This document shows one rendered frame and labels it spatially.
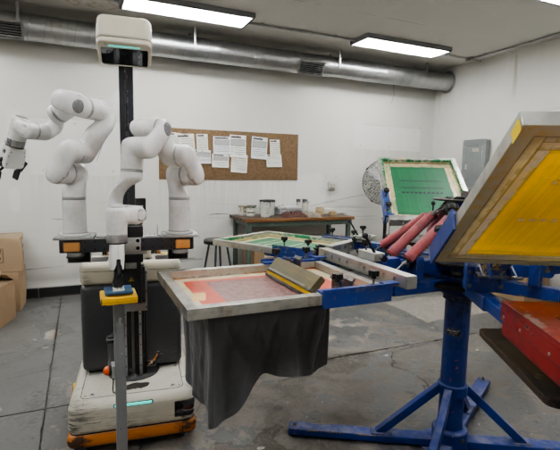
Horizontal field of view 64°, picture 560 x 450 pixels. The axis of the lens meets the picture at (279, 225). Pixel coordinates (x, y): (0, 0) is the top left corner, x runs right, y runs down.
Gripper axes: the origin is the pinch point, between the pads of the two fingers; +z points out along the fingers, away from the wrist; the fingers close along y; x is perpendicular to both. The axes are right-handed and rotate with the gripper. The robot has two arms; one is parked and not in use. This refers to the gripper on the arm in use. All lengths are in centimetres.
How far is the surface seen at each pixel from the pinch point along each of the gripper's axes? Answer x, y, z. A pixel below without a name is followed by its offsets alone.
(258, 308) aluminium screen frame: 41, 41, 3
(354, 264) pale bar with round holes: 99, 11, -2
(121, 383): 0.4, 2.0, 39.7
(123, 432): 1, 2, 60
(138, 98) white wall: 52, -368, -124
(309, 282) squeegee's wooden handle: 67, 29, -1
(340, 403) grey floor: 132, -47, 100
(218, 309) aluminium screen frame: 27.4, 41.2, 1.6
